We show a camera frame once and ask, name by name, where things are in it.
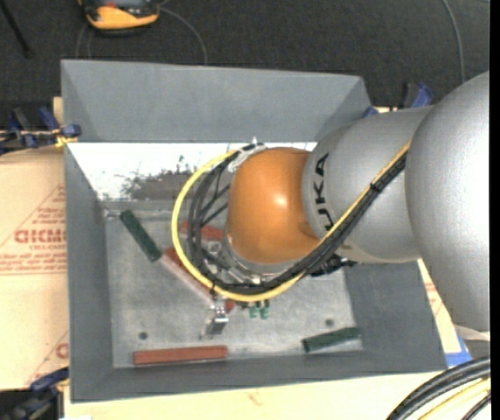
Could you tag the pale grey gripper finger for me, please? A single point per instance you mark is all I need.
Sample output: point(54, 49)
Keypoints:
point(222, 317)
point(208, 328)

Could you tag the red-brown flat block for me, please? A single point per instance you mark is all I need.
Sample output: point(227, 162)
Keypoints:
point(184, 274)
point(208, 233)
point(179, 354)

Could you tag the dark green flat block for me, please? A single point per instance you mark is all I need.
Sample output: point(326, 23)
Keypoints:
point(330, 340)
point(141, 235)

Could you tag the grey metal bin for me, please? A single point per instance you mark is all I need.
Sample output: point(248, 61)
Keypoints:
point(166, 103)

